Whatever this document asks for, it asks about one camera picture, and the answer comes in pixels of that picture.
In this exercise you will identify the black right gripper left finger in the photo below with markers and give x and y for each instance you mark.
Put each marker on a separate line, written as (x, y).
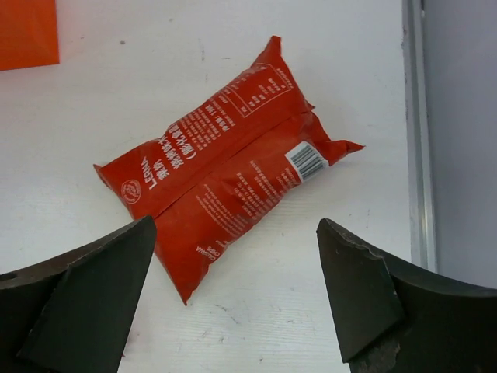
(73, 312)

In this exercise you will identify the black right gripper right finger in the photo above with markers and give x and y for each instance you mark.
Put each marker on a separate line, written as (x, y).
(393, 316)

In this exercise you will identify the orange paper bag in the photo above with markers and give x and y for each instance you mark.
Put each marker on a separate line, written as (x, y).
(29, 35)

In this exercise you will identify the aluminium table edge rail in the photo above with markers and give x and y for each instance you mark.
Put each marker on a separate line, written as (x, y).
(420, 186)

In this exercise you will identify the large red chips bag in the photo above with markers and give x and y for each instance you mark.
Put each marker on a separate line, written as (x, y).
(218, 170)

